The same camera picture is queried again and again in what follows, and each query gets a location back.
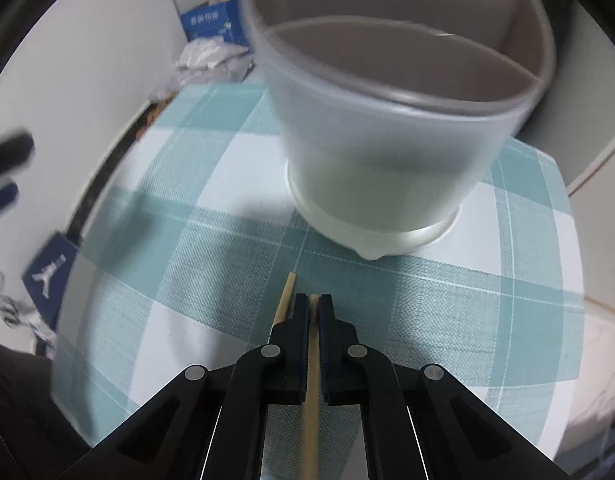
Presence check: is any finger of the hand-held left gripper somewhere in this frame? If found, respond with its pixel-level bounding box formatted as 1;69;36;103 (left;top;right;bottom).
0;130;36;221

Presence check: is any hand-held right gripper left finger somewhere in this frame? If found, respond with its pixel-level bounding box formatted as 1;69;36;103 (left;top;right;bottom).
58;294;311;480

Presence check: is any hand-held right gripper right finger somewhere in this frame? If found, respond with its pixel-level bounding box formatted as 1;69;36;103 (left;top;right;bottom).
319;294;558;480

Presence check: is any single wooden chopstick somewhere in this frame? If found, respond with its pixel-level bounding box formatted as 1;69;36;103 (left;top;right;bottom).
302;294;321;480
272;272;298;333

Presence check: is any white utensil holder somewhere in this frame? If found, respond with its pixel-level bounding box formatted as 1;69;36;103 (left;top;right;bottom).
238;0;558;261

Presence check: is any blue shoe box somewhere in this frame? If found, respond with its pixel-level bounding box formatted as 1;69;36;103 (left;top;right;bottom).
22;232;81;328

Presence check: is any teal checked tablecloth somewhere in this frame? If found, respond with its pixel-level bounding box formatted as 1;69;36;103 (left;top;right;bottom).
50;82;585;480

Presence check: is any dark cloth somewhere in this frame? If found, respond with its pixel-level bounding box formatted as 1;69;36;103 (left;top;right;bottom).
0;340;88;480

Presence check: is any small grey parcel bag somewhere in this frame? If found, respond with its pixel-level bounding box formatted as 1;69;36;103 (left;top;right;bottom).
176;37;256;83

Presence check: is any blue cardboard box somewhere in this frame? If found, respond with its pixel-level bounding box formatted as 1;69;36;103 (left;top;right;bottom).
180;0;249;47

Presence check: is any white bedding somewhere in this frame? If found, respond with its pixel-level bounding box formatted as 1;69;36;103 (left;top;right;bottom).
562;305;615;461

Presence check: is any tangle of cables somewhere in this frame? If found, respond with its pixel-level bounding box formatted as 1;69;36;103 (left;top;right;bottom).
0;265;56;356

